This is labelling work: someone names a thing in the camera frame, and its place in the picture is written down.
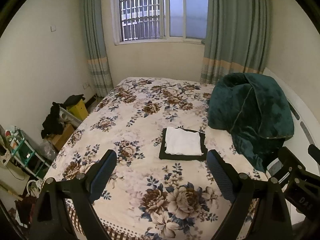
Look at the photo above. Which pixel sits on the black cloth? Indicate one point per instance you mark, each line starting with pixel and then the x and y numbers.
pixel 166 156

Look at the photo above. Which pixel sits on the yellow box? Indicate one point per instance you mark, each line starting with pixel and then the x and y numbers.
pixel 79 110

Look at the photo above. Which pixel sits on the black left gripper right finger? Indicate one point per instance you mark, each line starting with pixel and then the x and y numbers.
pixel 230 182

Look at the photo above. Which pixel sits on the white headboard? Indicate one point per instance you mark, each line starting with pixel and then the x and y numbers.
pixel 305 123

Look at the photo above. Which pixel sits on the green shelf rack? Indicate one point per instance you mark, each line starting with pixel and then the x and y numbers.
pixel 23 153

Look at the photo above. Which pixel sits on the left green curtain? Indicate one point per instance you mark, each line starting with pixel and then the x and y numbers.
pixel 95 46

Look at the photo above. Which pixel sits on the dark green velvet blanket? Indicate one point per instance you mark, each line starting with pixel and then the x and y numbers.
pixel 254 110

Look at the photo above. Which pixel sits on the barred window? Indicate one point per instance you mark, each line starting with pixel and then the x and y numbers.
pixel 168 20

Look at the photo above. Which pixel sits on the right green curtain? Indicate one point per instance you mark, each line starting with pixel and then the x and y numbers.
pixel 237 38

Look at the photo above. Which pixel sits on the green curtain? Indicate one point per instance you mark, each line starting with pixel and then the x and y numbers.
pixel 237 38
pixel 95 46

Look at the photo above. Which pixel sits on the black clothes pile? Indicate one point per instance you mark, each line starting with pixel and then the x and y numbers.
pixel 60 115

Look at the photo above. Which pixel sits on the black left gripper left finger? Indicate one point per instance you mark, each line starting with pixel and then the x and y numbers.
pixel 89 186

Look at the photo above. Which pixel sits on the white cloth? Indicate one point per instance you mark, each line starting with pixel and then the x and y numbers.
pixel 182 142

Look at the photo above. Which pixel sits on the cardboard box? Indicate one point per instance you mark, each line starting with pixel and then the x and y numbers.
pixel 58 141

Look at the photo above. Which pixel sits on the floral bed quilt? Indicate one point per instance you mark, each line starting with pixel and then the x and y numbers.
pixel 147 197

